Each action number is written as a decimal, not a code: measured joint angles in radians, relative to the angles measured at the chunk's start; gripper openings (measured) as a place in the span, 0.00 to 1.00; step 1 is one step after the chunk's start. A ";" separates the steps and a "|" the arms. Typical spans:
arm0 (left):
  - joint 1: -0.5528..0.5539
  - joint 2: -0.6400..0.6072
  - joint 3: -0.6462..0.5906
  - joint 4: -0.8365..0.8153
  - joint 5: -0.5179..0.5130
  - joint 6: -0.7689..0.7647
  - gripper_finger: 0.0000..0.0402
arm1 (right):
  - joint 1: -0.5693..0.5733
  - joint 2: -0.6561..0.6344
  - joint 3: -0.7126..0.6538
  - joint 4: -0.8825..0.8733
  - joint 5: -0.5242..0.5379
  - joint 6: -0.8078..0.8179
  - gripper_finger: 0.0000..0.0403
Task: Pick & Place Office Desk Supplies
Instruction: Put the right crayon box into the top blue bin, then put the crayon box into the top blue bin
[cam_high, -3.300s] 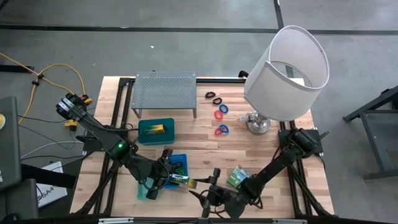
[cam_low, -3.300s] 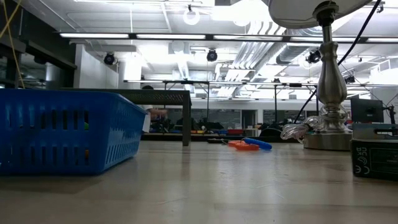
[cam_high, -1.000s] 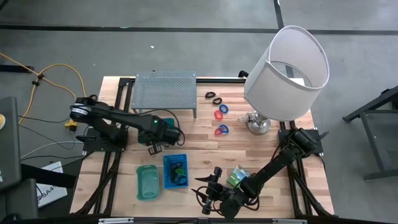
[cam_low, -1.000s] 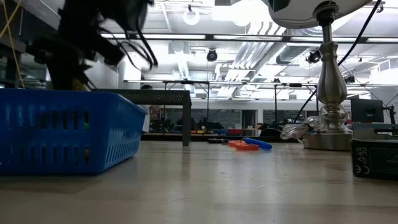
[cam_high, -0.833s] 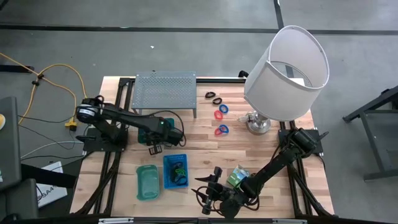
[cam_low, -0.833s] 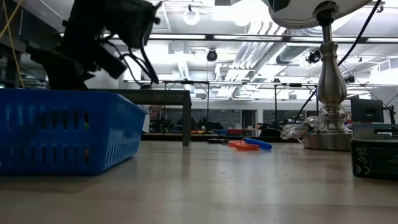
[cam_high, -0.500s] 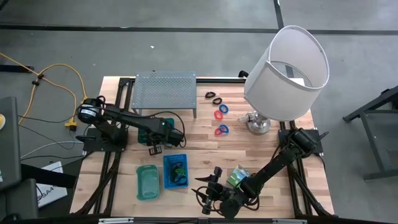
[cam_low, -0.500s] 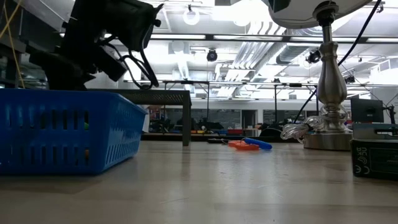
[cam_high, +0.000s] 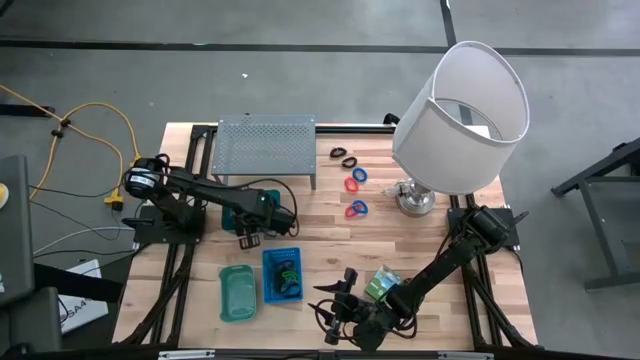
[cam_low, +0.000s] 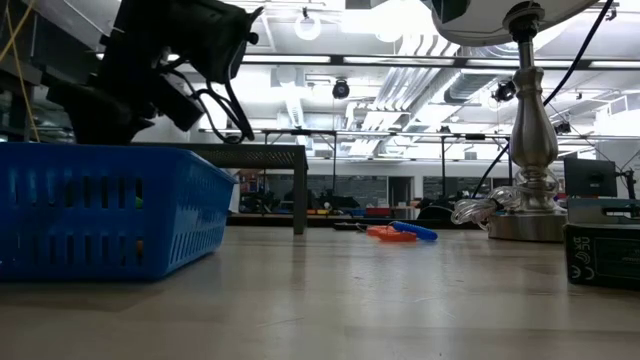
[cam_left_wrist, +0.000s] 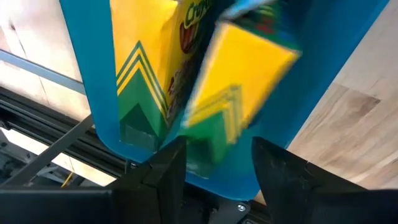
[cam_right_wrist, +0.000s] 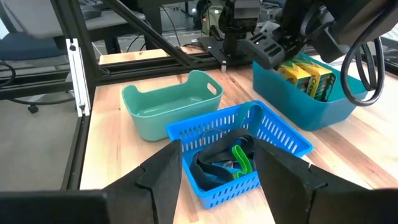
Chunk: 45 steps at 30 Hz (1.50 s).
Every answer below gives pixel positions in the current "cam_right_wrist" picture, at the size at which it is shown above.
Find teal rubber band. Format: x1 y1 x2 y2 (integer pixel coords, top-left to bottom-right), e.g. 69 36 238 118
238 101 266 131

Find olive green backpack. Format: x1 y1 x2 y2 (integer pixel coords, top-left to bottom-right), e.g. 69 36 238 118
200 2 225 35

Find green rubber band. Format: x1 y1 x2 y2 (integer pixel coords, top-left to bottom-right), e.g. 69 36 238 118
231 144 254 180

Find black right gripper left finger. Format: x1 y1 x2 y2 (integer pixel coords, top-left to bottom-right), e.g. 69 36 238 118
0 139 183 224

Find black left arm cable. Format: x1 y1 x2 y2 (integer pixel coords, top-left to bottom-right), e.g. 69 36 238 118
340 37 386 107

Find dark teal plastic bin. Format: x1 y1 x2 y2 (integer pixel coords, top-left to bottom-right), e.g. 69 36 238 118
251 51 369 131

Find mint green plastic bin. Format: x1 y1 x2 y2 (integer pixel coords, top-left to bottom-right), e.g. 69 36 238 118
121 70 224 142

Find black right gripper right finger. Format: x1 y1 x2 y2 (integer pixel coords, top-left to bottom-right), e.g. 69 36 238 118
253 138 398 224

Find thin brown rubber band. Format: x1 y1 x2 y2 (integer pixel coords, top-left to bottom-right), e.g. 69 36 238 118
201 126 230 146

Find grey office chair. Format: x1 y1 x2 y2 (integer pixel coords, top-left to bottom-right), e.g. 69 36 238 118
0 0 103 114

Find large black rubber band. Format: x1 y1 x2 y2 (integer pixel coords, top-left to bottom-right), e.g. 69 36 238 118
189 129 259 191

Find yellow green crayon box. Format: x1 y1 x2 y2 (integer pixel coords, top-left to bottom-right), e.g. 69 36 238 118
294 58 336 103

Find silver aluminium bracket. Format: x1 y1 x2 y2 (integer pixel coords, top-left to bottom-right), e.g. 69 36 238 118
65 37 91 118

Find yellow green snack packets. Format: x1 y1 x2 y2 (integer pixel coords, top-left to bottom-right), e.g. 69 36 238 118
277 60 312 93

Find blue slotted plastic basket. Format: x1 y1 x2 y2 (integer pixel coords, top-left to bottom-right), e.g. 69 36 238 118
165 100 314 210

